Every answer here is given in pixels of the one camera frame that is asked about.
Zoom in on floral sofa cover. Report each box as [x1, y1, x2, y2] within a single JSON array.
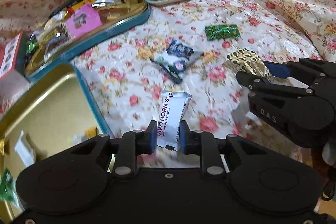
[[1, 0, 335, 164]]

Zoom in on white hawthorn strip packet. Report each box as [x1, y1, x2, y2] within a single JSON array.
[[157, 90, 192, 151]]

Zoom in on empty gold teal tin tray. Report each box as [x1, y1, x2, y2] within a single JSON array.
[[1, 64, 113, 223]]

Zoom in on green Swiss mint candy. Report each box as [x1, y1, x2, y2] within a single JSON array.
[[205, 24, 240, 41]]

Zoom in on gold black heart packet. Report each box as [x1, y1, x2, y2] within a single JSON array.
[[227, 48, 272, 80]]

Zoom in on green tea snack packet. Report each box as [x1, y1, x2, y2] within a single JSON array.
[[0, 168, 17, 204]]

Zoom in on white plain snack packet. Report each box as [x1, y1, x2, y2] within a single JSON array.
[[14, 130, 36, 167]]

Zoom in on purple foil candies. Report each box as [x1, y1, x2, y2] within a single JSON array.
[[26, 33, 39, 55]]

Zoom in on blue white blueberry packet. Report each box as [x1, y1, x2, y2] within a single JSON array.
[[150, 40, 204, 84]]

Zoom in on yellow silver snack packet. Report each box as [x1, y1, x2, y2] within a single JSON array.
[[70, 126, 97, 145]]

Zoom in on pink snack packet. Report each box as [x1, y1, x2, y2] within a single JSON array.
[[65, 3, 102, 39]]

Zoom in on snack-filled teal tin tray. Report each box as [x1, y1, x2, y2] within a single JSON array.
[[25, 0, 150, 82]]

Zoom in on red pink snack box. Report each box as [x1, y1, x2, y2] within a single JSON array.
[[1, 31, 29, 115]]

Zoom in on gold foil candy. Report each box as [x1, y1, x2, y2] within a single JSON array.
[[0, 139, 6, 155]]

